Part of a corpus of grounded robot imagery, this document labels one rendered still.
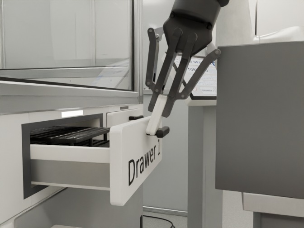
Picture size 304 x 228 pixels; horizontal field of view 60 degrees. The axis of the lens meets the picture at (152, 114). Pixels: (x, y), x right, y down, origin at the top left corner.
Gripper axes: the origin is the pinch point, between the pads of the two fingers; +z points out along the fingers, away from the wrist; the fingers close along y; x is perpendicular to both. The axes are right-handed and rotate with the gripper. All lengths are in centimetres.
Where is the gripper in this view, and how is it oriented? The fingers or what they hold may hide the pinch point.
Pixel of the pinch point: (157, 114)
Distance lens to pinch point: 45.6
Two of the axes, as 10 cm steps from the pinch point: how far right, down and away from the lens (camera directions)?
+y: 9.2, 3.6, -1.9
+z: -3.3, 9.3, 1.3
